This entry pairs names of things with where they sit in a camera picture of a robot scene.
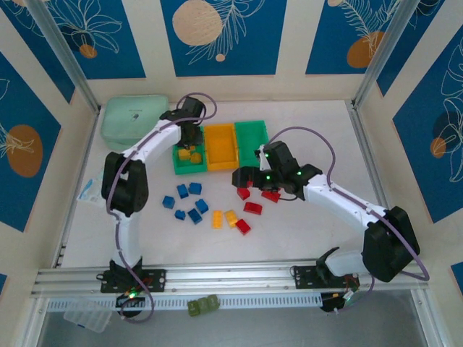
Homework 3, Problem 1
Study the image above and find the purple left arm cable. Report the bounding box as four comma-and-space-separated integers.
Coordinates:
106, 92, 218, 325

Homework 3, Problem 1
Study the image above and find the aluminium side rail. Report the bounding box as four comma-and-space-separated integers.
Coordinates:
52, 108, 103, 269
346, 100, 390, 210

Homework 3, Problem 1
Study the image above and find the yellow plastic bin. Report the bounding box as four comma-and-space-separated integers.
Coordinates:
203, 123, 240, 171

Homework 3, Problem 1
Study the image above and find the blue and white plastic packet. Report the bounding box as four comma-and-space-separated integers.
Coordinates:
77, 180, 104, 204

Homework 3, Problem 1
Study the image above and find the mint green zipper pouch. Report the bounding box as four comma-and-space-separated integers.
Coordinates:
100, 94, 170, 151

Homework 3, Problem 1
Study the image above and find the clear plastic organizer box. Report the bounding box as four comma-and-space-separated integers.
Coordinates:
63, 298, 113, 333

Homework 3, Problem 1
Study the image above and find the black arm base connector block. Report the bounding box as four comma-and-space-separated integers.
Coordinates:
320, 292, 362, 314
115, 291, 146, 321

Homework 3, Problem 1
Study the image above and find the aluminium lower frame bar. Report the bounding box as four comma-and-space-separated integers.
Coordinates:
410, 288, 448, 347
14, 298, 50, 347

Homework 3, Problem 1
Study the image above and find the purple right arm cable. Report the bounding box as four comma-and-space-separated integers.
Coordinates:
269, 126, 431, 314

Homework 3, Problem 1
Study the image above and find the green plastic bin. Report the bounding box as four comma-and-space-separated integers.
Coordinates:
234, 120, 271, 169
171, 124, 209, 176

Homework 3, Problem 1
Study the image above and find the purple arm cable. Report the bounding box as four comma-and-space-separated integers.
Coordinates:
269, 126, 431, 314
106, 92, 218, 325

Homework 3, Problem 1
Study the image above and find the white slotted cable duct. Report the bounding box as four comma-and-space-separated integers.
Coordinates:
46, 293, 323, 312

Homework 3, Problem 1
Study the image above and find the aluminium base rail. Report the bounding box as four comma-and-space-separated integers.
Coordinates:
30, 257, 431, 299

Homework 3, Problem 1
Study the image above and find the aluminium frame post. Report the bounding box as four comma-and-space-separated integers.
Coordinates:
352, 0, 426, 109
25, 0, 101, 113

